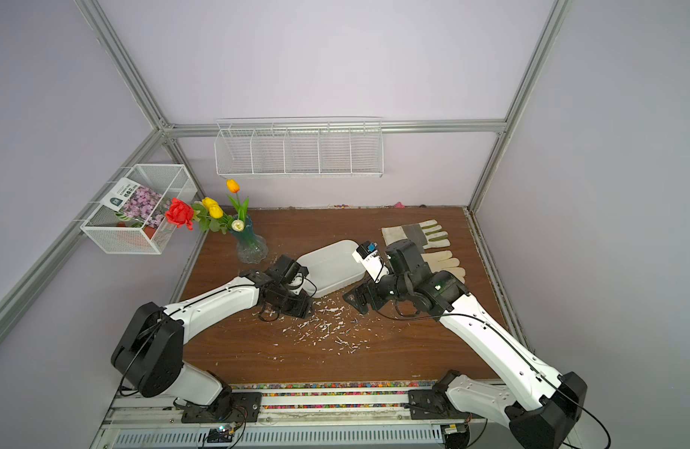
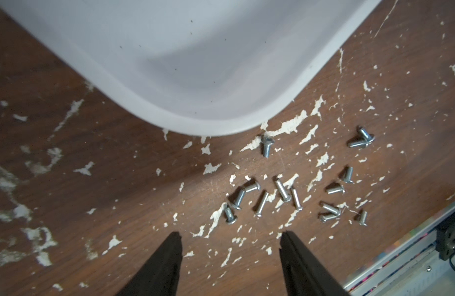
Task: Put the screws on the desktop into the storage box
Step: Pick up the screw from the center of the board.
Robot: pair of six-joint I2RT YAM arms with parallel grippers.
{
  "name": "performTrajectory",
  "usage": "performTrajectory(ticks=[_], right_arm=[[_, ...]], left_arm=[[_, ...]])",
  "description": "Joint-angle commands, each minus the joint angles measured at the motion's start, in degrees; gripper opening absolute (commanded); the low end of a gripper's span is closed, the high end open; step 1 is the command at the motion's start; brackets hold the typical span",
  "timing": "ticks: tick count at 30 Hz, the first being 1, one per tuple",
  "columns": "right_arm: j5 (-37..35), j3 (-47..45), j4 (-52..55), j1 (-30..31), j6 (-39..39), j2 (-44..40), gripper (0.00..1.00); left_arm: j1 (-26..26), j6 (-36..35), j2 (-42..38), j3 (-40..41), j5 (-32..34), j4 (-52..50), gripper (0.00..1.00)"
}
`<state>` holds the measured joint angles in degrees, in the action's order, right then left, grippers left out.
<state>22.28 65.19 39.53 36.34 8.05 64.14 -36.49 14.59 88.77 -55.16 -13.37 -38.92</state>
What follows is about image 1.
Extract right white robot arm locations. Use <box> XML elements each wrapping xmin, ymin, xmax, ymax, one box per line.
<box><xmin>344</xmin><ymin>239</ymin><xmax>587</xmax><ymax>448</ymax></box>

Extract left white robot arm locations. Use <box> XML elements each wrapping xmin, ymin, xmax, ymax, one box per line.
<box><xmin>111</xmin><ymin>256</ymin><xmax>312</xmax><ymax>407</ymax></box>

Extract white plastic storage box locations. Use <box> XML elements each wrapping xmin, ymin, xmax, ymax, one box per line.
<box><xmin>296</xmin><ymin>239</ymin><xmax>365</xmax><ymax>299</ymax></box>

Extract glass vase with flowers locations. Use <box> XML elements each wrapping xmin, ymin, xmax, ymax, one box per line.
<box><xmin>165</xmin><ymin>179</ymin><xmax>269</xmax><ymax>265</ymax></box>

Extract beige canvas work glove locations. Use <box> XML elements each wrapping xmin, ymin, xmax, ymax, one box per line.
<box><xmin>422</xmin><ymin>251</ymin><xmax>466</xmax><ymax>282</ymax></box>

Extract grey striped work glove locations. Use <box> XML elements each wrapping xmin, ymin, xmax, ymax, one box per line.
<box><xmin>382</xmin><ymin>220</ymin><xmax>451</xmax><ymax>252</ymax></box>

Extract purple potted flowers with card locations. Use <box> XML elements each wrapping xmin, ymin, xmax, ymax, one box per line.
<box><xmin>100</xmin><ymin>178</ymin><xmax>171</xmax><ymax>239</ymax></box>

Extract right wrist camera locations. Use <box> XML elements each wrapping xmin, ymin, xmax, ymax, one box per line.
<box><xmin>352</xmin><ymin>241</ymin><xmax>388</xmax><ymax>284</ymax></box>

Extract long white wire shelf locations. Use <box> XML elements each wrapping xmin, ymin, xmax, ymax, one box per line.
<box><xmin>214</xmin><ymin>116</ymin><xmax>384</xmax><ymax>178</ymax></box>

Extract small white wire basket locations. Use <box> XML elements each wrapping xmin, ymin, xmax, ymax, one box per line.
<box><xmin>81</xmin><ymin>164</ymin><xmax>197</xmax><ymax>254</ymax></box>

